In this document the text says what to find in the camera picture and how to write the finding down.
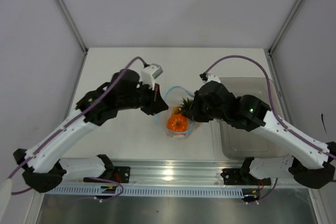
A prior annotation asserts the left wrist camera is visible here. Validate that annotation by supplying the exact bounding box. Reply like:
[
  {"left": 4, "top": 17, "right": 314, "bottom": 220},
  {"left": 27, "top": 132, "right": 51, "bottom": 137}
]
[{"left": 141, "top": 64, "right": 163, "bottom": 90}]

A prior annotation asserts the right frame post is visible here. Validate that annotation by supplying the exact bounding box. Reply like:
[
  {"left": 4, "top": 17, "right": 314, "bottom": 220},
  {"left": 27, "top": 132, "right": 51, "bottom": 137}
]
[{"left": 267, "top": 0, "right": 322, "bottom": 54}]

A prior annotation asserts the clear plastic food container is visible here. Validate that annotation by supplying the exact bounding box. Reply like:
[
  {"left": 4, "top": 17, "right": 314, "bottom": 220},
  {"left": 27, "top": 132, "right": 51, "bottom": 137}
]
[{"left": 211, "top": 77, "right": 289, "bottom": 161}]

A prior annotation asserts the aluminium rail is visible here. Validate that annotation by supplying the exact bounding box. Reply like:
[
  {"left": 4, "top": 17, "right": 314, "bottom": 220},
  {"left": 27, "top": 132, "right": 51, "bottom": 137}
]
[{"left": 35, "top": 158, "right": 321, "bottom": 188}]

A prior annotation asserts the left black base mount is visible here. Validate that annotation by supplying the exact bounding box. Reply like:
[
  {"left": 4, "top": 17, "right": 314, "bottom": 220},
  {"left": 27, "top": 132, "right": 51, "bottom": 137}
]
[{"left": 83, "top": 166, "right": 131, "bottom": 184}]

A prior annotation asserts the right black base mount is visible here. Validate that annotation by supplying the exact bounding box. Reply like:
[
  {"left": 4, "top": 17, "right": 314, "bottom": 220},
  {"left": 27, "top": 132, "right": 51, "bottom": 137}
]
[{"left": 221, "top": 168, "right": 271, "bottom": 186}]

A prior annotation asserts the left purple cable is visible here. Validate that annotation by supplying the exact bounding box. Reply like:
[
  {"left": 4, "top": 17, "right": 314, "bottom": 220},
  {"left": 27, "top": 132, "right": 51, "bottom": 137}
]
[{"left": 7, "top": 56, "right": 150, "bottom": 204}]

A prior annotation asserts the clear zip top bag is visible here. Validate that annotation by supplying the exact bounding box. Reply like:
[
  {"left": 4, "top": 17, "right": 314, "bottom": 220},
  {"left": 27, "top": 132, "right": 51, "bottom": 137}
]
[{"left": 155, "top": 86, "right": 200, "bottom": 138}]

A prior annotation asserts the yellow toy squash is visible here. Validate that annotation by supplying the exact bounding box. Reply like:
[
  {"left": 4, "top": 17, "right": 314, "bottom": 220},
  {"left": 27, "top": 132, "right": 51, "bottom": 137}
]
[{"left": 172, "top": 106, "right": 181, "bottom": 115}]

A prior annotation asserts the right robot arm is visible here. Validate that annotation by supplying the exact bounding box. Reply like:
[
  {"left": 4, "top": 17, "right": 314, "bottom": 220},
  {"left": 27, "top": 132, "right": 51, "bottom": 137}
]
[{"left": 187, "top": 81, "right": 335, "bottom": 189}]

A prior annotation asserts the left frame post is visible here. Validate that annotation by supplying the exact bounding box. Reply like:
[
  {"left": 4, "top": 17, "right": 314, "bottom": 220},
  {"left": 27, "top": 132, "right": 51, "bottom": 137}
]
[{"left": 39, "top": 0, "right": 88, "bottom": 54}]

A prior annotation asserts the toy pineapple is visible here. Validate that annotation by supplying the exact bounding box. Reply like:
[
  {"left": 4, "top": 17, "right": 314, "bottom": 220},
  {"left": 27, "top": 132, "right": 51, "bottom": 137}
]
[{"left": 179, "top": 98, "right": 193, "bottom": 116}]

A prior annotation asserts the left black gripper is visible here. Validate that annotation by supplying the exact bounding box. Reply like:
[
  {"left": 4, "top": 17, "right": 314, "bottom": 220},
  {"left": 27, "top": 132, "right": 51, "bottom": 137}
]
[{"left": 119, "top": 81, "right": 169, "bottom": 116}]

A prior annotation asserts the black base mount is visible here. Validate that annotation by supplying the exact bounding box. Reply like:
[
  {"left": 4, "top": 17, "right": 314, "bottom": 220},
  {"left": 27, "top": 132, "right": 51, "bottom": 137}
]
[
  {"left": 83, "top": 166, "right": 131, "bottom": 184},
  {"left": 221, "top": 168, "right": 271, "bottom": 186}
]

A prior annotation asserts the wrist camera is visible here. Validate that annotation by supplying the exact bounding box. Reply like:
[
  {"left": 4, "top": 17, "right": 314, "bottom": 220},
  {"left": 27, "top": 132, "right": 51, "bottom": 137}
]
[
  {"left": 141, "top": 64, "right": 163, "bottom": 90},
  {"left": 200, "top": 72, "right": 221, "bottom": 84}
]

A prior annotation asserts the orange toy pumpkin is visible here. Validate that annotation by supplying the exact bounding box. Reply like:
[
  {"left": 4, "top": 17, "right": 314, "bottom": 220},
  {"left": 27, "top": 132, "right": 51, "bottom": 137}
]
[{"left": 166, "top": 114, "right": 188, "bottom": 132}]

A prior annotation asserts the frame post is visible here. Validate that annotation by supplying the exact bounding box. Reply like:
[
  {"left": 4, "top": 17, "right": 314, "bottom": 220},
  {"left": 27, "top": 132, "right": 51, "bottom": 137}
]
[
  {"left": 39, "top": 0, "right": 88, "bottom": 54},
  {"left": 267, "top": 0, "right": 322, "bottom": 54}
]

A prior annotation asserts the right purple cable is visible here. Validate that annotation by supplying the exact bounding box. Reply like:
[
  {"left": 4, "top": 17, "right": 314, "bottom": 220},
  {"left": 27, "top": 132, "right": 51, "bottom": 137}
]
[{"left": 203, "top": 55, "right": 336, "bottom": 206}]

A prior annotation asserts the slotted cable duct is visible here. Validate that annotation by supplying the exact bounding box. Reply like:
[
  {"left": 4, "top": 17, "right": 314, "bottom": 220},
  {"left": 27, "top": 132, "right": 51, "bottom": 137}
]
[{"left": 48, "top": 185, "right": 244, "bottom": 198}]

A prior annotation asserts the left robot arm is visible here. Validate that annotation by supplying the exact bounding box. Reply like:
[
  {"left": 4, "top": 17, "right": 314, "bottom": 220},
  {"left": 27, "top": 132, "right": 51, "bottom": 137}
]
[{"left": 13, "top": 64, "right": 169, "bottom": 193}]

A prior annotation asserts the purple cable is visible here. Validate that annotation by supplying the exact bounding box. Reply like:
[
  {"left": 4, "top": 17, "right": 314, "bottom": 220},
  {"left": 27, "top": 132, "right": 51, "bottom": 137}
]
[
  {"left": 203, "top": 55, "right": 336, "bottom": 206},
  {"left": 7, "top": 56, "right": 150, "bottom": 204}
]

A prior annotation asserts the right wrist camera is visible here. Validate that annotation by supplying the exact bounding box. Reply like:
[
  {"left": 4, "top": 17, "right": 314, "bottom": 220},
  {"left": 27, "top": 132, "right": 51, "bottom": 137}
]
[{"left": 200, "top": 72, "right": 221, "bottom": 84}]

